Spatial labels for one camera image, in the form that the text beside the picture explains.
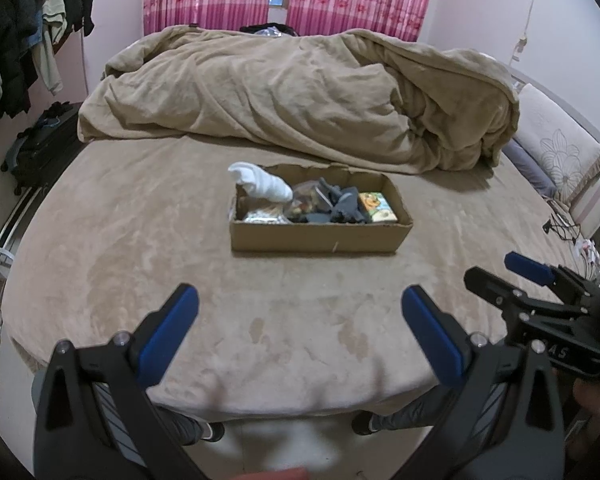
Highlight white sock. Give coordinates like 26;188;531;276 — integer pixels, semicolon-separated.
228;161;294;204

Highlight cardboard box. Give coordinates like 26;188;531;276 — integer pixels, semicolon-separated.
228;162;414;256

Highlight bed with beige sheet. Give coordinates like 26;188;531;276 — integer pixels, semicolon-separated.
2;135;600;423

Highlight clear bag of snacks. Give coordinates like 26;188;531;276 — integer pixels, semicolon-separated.
285;180;326;221

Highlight person's right leg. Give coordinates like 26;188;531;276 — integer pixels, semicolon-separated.
370;384;456;433

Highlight grey bed headboard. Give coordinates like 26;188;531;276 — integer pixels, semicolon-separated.
510;72;600;161

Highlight person's right hand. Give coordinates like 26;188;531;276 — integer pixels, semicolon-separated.
572;379;600;423

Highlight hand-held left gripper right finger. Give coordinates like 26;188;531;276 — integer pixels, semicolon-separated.
401;285;566;480

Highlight beige fleece blanket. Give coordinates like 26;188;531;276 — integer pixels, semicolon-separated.
77;25;521;176

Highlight dark grey sock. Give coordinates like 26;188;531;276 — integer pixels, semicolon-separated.
310;177;342;224

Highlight clear bag with white item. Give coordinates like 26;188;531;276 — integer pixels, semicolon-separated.
240;200;291;224

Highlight black suitcase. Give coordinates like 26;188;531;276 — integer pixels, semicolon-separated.
0;102;86;196

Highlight dark bag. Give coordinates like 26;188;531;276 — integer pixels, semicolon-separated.
239;22;301;39

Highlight person's right shoe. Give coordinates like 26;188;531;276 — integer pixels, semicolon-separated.
352;410;377;436

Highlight white floral pillow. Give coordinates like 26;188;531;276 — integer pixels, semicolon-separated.
512;82;600;206

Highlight white plastic bag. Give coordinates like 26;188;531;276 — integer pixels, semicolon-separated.
575;239;600;281

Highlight bedside table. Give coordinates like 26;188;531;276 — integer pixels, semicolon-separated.
570;172;600;241

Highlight black cable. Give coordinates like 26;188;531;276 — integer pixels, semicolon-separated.
542;200;586;243

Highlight person's left leg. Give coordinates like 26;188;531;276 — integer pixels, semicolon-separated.
32;375;208;447

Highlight blue-grey socks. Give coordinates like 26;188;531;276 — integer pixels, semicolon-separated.
330;186;372;225

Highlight person's leg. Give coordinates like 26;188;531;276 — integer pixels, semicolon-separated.
32;375;208;447
370;384;456;433

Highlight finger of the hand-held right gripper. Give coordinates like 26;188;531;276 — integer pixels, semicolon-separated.
464;266;581;322
504;251;600;306

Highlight pile of hanging clothes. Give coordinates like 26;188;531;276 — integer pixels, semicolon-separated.
0;0;98;141

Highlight cartoon print tissue packet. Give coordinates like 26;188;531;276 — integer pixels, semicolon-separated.
357;191;398;223

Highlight grey pillow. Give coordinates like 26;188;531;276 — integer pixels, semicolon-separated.
502;137;558;198

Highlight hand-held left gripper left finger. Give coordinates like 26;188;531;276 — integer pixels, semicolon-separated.
32;282;201;480

